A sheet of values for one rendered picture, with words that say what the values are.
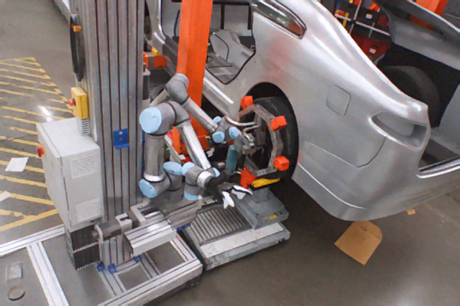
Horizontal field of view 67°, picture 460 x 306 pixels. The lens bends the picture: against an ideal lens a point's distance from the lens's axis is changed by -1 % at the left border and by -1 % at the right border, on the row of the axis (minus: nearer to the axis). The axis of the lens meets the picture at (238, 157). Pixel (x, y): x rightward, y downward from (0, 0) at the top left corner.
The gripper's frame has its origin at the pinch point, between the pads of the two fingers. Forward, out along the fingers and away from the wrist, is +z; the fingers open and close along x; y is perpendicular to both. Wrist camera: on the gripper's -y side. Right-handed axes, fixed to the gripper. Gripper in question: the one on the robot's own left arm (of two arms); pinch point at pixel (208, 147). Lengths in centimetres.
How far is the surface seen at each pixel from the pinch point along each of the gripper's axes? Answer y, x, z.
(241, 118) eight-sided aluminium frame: -30.9, -25.2, -9.5
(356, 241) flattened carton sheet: -143, 84, -24
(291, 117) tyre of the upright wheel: -38, -10, -54
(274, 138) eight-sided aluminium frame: -26, 5, -45
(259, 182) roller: -45, 27, -6
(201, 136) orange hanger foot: -15.3, -20.5, 26.6
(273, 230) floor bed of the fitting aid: -73, 65, 13
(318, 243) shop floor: -109, 81, -6
